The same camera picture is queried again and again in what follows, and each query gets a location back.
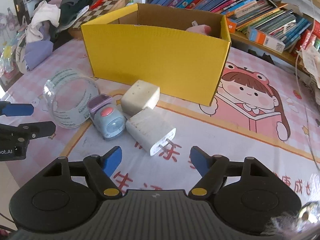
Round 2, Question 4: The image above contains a cream square charger block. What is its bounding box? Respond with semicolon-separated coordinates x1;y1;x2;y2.
120;80;160;116

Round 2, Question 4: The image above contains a wooden bookshelf board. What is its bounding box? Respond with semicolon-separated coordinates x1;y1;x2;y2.
230;29;296;66

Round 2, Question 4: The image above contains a yellow cardboard box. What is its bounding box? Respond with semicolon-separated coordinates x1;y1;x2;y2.
81;4;231;106

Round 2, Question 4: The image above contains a blue purple toy car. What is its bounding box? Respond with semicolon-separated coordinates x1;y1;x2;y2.
87;94;126;140

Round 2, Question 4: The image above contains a white plug charger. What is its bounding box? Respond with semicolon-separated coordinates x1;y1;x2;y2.
125;107;176;156

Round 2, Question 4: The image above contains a row of books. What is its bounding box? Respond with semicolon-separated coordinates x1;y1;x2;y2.
152;0;319;55

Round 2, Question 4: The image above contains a pink plush pig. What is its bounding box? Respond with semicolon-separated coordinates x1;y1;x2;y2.
186;21;212;36

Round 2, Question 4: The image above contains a pink cartoon table mat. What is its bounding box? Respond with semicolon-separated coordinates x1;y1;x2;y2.
1;48;319;202

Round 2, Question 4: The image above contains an orange white usmile box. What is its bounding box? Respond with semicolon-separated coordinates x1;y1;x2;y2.
246;27;285;54

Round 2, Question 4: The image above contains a clear packing tape roll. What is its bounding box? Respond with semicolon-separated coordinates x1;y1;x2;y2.
43;68;100;128

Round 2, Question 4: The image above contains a pile of clothes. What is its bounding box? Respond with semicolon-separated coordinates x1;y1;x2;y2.
14;0;93;74

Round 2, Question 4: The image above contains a wooden chessboard box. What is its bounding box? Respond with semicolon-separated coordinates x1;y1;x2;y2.
68;0;132;39

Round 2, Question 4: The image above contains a stack of papers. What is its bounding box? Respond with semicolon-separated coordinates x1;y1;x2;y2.
301;44;320;88

